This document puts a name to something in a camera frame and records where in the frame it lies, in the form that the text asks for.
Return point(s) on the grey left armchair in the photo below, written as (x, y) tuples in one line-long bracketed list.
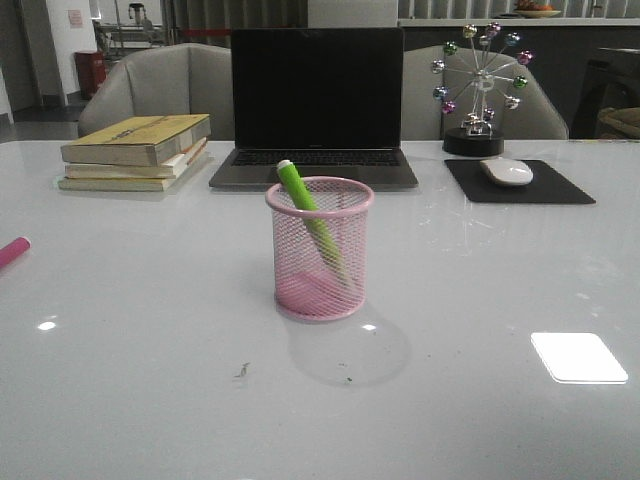
[(180, 79)]

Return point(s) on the grey laptop computer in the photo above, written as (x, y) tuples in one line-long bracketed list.
[(327, 99)]

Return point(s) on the ferris wheel desk ornament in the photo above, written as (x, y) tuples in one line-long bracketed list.
[(477, 134)]

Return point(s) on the yellow top book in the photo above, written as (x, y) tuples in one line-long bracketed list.
[(139, 140)]

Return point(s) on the grey armchair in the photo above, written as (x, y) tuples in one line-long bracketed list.
[(180, 79), (421, 118)]

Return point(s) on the white computer mouse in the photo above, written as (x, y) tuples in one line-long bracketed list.
[(507, 172)]

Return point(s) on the fruit bowl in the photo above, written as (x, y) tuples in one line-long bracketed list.
[(534, 9)]

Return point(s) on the pale bottom book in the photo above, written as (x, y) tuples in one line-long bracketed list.
[(123, 184)]

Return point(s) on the black mouse pad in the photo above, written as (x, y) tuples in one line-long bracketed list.
[(548, 186)]

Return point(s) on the grey right armchair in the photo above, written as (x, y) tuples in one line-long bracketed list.
[(421, 118)]

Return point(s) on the green marker pen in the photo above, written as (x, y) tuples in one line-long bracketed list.
[(305, 205)]

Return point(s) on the pink mesh pen holder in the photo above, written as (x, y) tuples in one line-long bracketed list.
[(305, 288)]

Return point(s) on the red bin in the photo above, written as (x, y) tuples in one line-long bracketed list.
[(91, 72)]

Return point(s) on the pink marker pen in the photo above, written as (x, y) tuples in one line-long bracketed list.
[(13, 250)]

